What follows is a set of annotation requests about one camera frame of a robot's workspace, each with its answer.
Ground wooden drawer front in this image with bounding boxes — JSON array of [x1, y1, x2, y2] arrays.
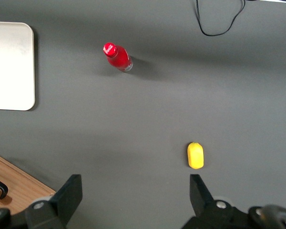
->
[[0, 156, 50, 210]]

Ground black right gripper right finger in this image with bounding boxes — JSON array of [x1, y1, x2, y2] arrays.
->
[[181, 174, 250, 229]]

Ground thin black table cable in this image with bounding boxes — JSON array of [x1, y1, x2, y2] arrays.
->
[[195, 0, 247, 37]]

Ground wooden drawer cabinet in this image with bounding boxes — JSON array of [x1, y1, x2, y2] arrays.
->
[[0, 149, 57, 212]]

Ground beige rectangular tray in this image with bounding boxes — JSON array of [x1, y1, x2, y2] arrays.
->
[[0, 21, 36, 111]]

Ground red cola bottle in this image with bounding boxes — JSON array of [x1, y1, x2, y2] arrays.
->
[[102, 42, 133, 73]]

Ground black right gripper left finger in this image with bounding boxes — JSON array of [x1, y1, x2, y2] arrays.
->
[[25, 174, 83, 229]]

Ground yellow lemon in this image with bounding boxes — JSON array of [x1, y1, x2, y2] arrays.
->
[[187, 142, 204, 170]]

